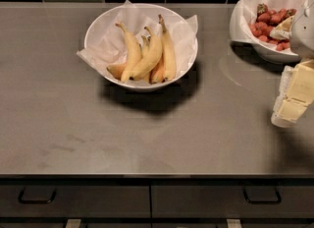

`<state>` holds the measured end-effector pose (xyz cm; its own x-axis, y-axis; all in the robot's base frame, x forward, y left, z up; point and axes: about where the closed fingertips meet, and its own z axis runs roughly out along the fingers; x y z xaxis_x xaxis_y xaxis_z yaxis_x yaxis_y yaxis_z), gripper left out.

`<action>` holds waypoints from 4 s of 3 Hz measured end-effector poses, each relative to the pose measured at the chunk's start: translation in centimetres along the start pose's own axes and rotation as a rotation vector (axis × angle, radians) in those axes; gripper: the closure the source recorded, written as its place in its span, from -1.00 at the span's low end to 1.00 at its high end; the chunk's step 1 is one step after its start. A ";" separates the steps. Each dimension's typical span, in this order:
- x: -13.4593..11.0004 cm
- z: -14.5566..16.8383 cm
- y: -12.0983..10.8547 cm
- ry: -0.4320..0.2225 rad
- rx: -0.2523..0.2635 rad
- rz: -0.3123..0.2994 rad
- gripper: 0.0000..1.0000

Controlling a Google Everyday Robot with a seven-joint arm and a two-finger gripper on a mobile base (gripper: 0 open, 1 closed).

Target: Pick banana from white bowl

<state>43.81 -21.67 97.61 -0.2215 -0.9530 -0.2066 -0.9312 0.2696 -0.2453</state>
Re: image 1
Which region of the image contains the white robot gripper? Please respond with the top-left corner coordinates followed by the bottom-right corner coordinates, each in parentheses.
top-left (270, 0), bottom-right (314, 128)

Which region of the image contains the white strawberry bowl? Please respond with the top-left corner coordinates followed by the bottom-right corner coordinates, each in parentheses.
top-left (230, 2), bottom-right (300, 64)

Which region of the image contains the white banana bowl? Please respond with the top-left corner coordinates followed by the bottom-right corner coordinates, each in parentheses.
top-left (83, 2), bottom-right (199, 92)

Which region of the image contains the bottom yellow-orange banana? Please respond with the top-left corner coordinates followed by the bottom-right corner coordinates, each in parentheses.
top-left (107, 64), bottom-right (126, 80)

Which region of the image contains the white paper liner in banana bowl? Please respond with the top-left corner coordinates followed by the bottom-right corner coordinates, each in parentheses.
top-left (76, 0), bottom-right (199, 79)

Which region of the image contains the pile of red strawberries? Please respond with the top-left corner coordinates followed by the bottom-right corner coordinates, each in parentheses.
top-left (249, 3), bottom-right (296, 51)

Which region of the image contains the right dark drawer front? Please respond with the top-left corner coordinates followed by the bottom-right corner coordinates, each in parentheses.
top-left (151, 186), bottom-right (314, 218)

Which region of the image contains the dark drawer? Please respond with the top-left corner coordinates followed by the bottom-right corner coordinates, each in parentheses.
top-left (151, 186), bottom-right (314, 218)
top-left (0, 185), bottom-right (150, 218)

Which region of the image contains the left dark drawer front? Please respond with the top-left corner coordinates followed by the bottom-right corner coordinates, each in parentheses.
top-left (0, 185), bottom-right (150, 218)

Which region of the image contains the right black drawer handle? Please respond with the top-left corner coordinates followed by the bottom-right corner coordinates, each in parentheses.
top-left (242, 186), bottom-right (282, 204)

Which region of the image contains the black drawer handle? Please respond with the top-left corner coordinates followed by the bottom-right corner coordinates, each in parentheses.
top-left (242, 186), bottom-right (282, 204)
top-left (18, 187), bottom-right (57, 204)

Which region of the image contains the left black drawer handle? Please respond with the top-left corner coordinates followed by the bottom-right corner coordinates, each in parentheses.
top-left (18, 187), bottom-right (57, 204)

